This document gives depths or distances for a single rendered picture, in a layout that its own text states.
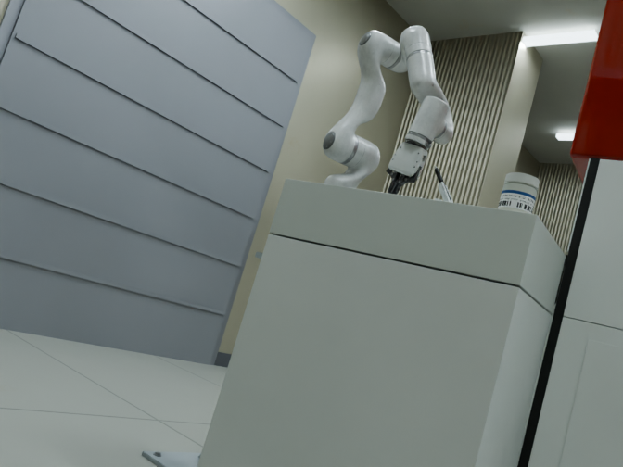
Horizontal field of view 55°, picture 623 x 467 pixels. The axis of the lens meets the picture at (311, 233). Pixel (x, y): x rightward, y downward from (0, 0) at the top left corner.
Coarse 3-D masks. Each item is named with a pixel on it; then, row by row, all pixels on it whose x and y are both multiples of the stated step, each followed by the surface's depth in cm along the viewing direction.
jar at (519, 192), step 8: (512, 176) 128; (520, 176) 126; (528, 176) 126; (504, 184) 129; (512, 184) 127; (520, 184) 126; (528, 184) 126; (536, 184) 127; (504, 192) 128; (512, 192) 126; (520, 192) 126; (528, 192) 126; (536, 192) 127; (504, 200) 127; (512, 200) 126; (520, 200) 125; (528, 200) 126; (504, 208) 126; (512, 208) 126; (520, 208) 125; (528, 208) 126
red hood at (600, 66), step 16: (608, 0) 159; (608, 16) 157; (608, 32) 156; (608, 48) 155; (592, 64) 156; (608, 64) 154; (592, 80) 155; (608, 80) 153; (592, 96) 154; (608, 96) 152; (592, 112) 153; (608, 112) 151; (576, 128) 154; (592, 128) 152; (608, 128) 150; (576, 144) 153; (592, 144) 151; (608, 144) 149; (576, 160) 155
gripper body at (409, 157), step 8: (408, 144) 193; (416, 144) 190; (400, 152) 194; (408, 152) 192; (416, 152) 191; (424, 152) 191; (392, 160) 195; (400, 160) 193; (408, 160) 191; (416, 160) 190; (424, 160) 192; (392, 168) 194; (400, 168) 192; (408, 168) 191; (416, 168) 190; (416, 176) 194
